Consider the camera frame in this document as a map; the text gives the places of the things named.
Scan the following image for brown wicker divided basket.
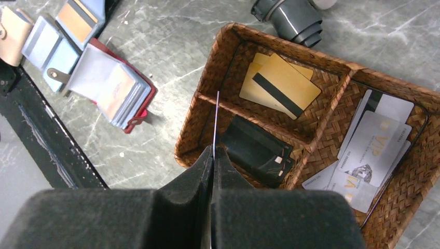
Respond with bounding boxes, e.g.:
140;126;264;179
174;23;439;248

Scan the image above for beige snap card holder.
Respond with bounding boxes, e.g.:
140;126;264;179
1;6;34;66

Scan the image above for black cards in basket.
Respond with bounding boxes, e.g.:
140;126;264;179
221;115;295;188

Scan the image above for open blue grey card holder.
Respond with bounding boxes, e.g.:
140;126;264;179
21;15;80;92

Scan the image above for thin card edge-on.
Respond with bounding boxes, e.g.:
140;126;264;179
212;91;220;161

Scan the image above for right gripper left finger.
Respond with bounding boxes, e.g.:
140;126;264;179
1;146;213;248

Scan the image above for gold cards in basket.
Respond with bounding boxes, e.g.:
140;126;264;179
239;53;321;120

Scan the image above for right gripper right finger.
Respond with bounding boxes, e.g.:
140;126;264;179
211;147;366;248

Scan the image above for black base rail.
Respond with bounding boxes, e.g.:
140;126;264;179
1;61;108;189

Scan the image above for black corrugated hose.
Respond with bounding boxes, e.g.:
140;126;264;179
251;0;324;49

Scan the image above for red leather card holder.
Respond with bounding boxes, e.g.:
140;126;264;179
65;38;157;134

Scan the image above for silver cards in basket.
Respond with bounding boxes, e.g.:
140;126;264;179
302;90;414;213

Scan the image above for blue card holder orange card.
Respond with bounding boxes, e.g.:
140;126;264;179
56;0;106;50

